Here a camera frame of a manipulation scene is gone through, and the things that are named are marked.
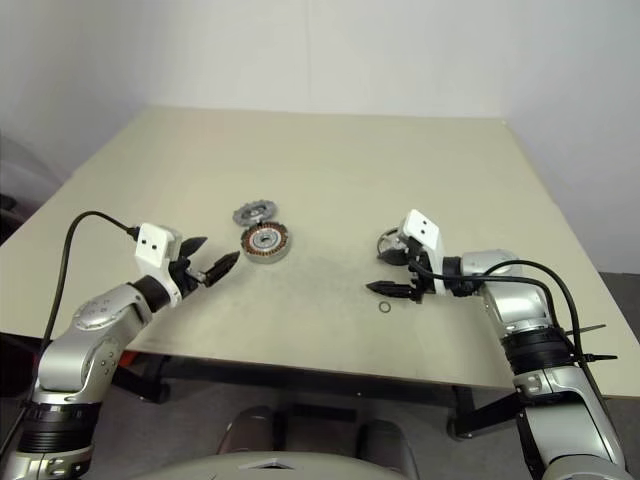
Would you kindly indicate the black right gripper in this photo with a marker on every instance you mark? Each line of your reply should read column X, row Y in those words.
column 420, row 275

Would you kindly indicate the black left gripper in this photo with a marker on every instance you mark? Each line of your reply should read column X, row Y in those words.
column 187, row 280

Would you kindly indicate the silver spoked wheel part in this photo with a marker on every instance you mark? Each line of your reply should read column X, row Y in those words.
column 387, row 242

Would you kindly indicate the motor stator with copper windings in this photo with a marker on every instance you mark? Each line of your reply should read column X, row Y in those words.
column 260, row 241

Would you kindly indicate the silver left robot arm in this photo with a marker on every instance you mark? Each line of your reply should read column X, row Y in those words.
column 95, row 340

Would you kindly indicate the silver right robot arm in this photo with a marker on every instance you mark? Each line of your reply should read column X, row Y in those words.
column 515, row 300

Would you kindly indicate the grey toothed gear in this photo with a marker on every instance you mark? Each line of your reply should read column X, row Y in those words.
column 250, row 212

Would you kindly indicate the red object under table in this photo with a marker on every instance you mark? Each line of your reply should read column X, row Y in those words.
column 129, row 357

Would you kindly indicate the dark rounded shape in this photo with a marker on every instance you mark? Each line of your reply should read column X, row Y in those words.
column 385, row 445
column 250, row 430

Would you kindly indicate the silver robot torso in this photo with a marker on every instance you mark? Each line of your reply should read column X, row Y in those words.
column 225, row 467

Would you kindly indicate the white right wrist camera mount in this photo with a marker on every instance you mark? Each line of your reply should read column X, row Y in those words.
column 425, row 230

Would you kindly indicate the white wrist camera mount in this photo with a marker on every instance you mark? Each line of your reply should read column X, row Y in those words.
column 425, row 230
column 152, row 245

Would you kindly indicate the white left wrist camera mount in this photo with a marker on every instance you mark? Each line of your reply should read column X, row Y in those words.
column 152, row 245

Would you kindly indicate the black table frame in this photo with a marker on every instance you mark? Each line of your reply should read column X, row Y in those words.
column 300, row 372

